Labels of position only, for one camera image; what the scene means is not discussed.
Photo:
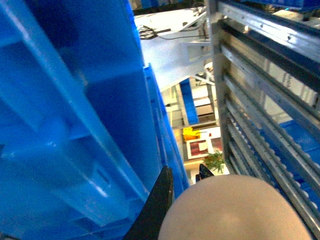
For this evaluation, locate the beige plastic dustpan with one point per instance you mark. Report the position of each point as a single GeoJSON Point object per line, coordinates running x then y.
{"type": "Point", "coordinates": [232, 207]}

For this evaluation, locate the blue plastic bin left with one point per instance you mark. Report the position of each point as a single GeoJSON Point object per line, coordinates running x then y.
{"type": "Point", "coordinates": [84, 132]}

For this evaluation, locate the potted green plant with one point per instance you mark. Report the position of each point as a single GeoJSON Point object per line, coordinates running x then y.
{"type": "Point", "coordinates": [215, 161]}

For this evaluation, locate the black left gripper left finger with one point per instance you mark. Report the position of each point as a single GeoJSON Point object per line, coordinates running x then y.
{"type": "Point", "coordinates": [149, 221]}

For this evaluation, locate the steel roller shelf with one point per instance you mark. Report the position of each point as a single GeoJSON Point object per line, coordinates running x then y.
{"type": "Point", "coordinates": [266, 69]}

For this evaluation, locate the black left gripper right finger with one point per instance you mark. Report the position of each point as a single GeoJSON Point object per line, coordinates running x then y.
{"type": "Point", "coordinates": [203, 173]}

